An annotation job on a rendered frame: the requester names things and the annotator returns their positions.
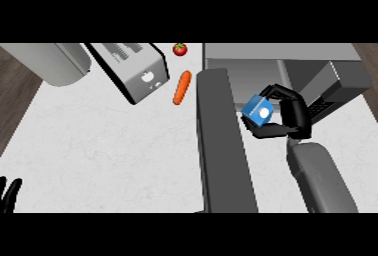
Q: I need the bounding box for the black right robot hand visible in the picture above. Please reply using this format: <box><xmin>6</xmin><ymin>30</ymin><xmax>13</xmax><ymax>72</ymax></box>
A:
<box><xmin>239</xmin><ymin>83</ymin><xmax>313</xmax><ymax>140</ymax></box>

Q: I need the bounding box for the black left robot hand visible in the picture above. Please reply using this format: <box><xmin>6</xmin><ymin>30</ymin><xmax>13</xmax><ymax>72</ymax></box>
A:
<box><xmin>0</xmin><ymin>176</ymin><xmax>24</xmax><ymax>214</ymax></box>

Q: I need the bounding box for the blue milk carton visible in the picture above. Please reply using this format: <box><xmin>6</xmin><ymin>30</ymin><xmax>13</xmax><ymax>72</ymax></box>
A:
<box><xmin>241</xmin><ymin>93</ymin><xmax>277</xmax><ymax>128</ymax></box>

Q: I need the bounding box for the grey microwave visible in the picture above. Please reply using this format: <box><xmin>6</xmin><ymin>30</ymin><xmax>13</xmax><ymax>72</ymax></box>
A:
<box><xmin>202</xmin><ymin>43</ymin><xmax>373</xmax><ymax>125</ymax></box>

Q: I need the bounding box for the dark grey microwave door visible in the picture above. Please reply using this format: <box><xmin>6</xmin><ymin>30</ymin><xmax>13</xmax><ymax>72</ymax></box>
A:
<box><xmin>195</xmin><ymin>68</ymin><xmax>260</xmax><ymax>214</ymax></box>

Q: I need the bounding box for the orange carrot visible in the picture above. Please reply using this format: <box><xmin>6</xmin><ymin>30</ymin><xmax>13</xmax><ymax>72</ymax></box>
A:
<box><xmin>171</xmin><ymin>70</ymin><xmax>193</xmax><ymax>106</ymax></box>

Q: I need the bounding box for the red tomato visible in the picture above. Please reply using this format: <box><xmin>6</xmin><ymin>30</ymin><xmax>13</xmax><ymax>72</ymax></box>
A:
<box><xmin>171</xmin><ymin>43</ymin><xmax>189</xmax><ymax>57</ymax></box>

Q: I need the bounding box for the silver toaster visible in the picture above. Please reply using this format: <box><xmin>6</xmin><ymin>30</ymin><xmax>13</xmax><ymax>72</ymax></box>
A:
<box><xmin>84</xmin><ymin>43</ymin><xmax>171</xmax><ymax>106</ymax></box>

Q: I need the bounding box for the pale grey rounded appliance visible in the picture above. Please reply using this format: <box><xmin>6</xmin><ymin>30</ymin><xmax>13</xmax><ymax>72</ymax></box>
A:
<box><xmin>0</xmin><ymin>43</ymin><xmax>93</xmax><ymax>88</ymax></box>

